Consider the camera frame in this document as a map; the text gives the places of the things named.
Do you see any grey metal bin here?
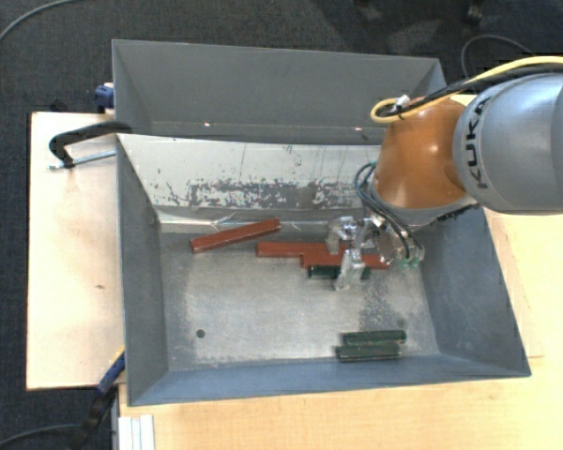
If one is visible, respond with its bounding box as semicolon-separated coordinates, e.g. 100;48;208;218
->
111;38;532;408

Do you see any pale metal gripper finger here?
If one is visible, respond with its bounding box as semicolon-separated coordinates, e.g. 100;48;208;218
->
332;249;358;293
355;249;373;284

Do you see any red-brown flat block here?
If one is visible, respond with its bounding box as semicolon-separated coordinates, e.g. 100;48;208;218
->
190;217;282;254
255;241;332;260
299;245;389;271

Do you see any dark green flat block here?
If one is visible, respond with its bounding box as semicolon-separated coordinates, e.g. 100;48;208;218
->
334;342;402;363
307;264;373;281
341;329;408;347

